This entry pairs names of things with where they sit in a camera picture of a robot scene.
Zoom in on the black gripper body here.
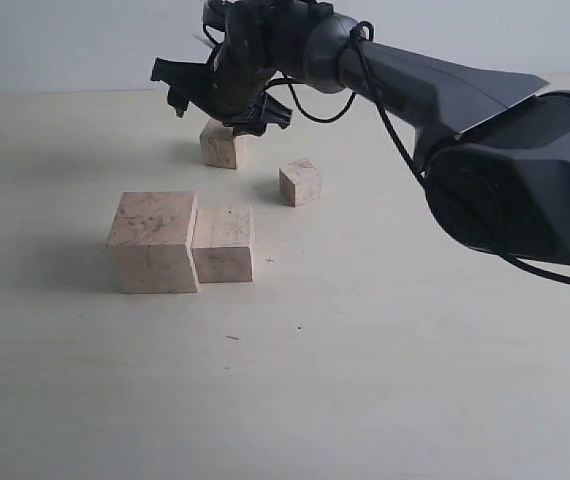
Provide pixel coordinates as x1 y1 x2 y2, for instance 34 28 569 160
202 1 315 122

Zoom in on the second largest wooden cube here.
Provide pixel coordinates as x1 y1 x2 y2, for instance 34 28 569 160
192 206 255 284

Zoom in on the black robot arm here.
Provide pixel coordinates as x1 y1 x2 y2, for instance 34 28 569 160
151 1 570 265

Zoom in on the smallest wooden cube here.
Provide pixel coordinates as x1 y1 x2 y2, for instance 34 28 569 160
279 158 322 207

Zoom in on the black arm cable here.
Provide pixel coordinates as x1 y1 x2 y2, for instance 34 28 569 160
264 19 570 296

